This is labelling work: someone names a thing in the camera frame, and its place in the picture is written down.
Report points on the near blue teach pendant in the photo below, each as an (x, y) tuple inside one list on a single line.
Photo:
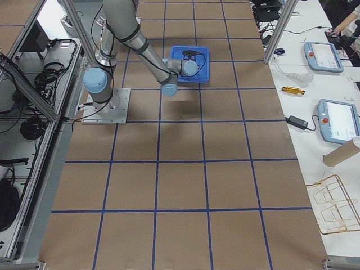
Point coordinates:
[(338, 121)]

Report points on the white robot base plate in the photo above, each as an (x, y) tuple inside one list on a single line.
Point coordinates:
[(116, 111)]

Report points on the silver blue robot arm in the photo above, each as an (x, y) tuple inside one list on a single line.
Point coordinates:
[(122, 27)]

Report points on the blue plastic tray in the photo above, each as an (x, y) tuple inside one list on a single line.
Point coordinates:
[(204, 76)]

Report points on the blue teach pendant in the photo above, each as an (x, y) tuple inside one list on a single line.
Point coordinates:
[(322, 57), (338, 121)]

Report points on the gold cylindrical tool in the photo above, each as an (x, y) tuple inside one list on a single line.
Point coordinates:
[(293, 90)]

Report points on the aluminium frame post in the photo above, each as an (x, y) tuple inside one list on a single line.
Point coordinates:
[(279, 29)]

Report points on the small blue device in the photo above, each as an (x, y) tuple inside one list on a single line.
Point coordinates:
[(279, 51)]

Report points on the clear light bulb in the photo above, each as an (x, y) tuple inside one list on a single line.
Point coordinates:
[(301, 78)]

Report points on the gold wire rack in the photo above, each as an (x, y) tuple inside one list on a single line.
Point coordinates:
[(335, 210)]

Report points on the black power adapter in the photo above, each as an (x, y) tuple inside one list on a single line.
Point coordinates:
[(297, 122)]

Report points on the far blue teach pendant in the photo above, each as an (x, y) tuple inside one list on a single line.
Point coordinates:
[(322, 57)]

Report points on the cardboard tube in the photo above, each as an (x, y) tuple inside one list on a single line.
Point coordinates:
[(342, 153)]

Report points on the person's hand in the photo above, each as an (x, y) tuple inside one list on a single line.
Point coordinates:
[(340, 27)]

